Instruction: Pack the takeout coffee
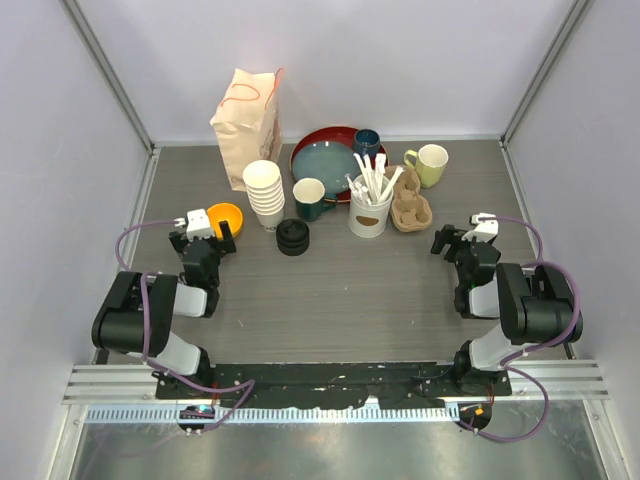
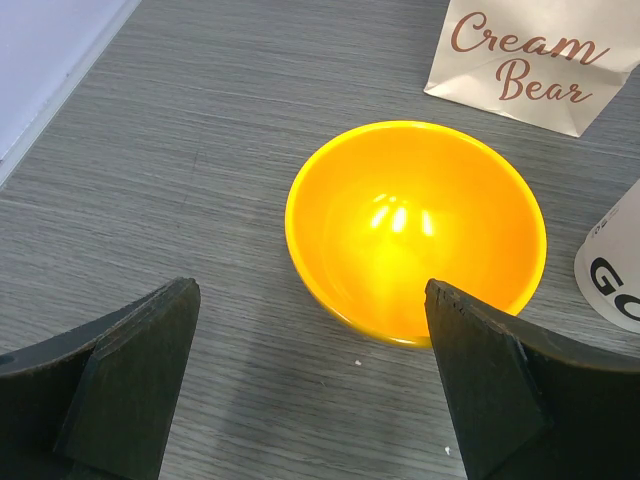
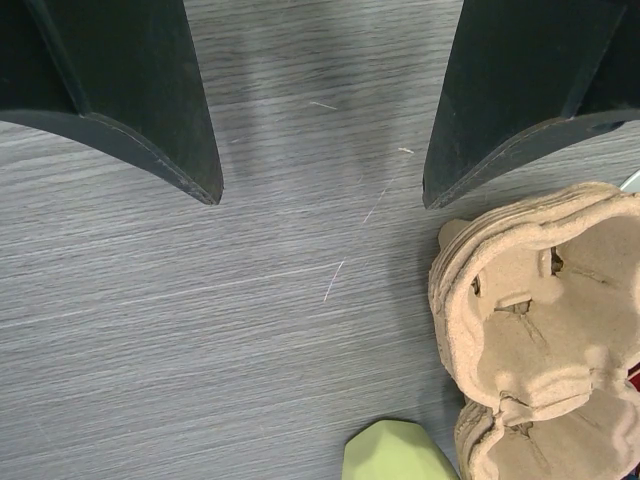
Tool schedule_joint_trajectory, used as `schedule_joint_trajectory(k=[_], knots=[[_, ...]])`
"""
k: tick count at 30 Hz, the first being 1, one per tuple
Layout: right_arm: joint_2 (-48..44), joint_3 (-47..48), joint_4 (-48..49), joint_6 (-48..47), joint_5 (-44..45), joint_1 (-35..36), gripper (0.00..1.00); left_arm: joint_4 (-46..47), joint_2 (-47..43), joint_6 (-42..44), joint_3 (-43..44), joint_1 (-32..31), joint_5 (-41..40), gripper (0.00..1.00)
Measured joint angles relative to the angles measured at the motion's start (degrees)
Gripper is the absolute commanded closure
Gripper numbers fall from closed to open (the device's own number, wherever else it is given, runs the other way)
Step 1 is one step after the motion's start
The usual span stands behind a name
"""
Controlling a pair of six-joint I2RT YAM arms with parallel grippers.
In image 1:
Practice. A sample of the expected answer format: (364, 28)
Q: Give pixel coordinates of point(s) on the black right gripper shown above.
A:
(447, 235)

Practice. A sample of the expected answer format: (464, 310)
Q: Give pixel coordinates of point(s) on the orange plastic bowl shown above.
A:
(228, 212)

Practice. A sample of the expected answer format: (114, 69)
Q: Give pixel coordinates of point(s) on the blue ceramic plate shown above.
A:
(329, 162)

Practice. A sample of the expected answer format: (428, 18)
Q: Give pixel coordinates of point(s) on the white straw holder tin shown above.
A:
(366, 218)

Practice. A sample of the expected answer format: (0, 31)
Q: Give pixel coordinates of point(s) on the dark blue ceramic cup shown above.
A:
(366, 142)

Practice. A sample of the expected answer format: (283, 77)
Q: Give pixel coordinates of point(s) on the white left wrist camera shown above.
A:
(196, 224)

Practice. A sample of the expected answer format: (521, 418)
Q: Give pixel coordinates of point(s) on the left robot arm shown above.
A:
(136, 316)

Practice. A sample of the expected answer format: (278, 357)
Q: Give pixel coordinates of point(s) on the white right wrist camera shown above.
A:
(483, 225)

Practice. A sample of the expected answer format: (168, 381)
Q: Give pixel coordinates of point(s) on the red round tray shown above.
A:
(340, 134)

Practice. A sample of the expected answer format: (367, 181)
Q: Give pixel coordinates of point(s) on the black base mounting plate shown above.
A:
(336, 386)

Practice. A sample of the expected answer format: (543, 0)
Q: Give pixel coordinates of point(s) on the brown cardboard cup carrier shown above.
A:
(409, 210)

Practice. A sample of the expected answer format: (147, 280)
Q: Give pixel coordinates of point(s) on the stack of white paper cups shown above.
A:
(263, 182)

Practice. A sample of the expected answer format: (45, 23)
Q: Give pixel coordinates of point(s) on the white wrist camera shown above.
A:
(196, 224)
(483, 225)

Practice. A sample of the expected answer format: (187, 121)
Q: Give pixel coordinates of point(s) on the brown paper takeout bag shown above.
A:
(247, 123)

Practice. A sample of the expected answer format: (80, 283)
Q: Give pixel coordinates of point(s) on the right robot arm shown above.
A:
(536, 307)

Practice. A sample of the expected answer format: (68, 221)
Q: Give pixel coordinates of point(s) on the dark green ceramic mug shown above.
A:
(309, 195)

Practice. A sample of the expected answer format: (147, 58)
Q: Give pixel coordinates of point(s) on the light green ceramic mug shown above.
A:
(428, 162)

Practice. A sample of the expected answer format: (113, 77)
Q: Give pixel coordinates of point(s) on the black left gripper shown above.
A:
(226, 243)

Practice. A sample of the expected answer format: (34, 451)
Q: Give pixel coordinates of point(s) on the aluminium frame rail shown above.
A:
(126, 394)

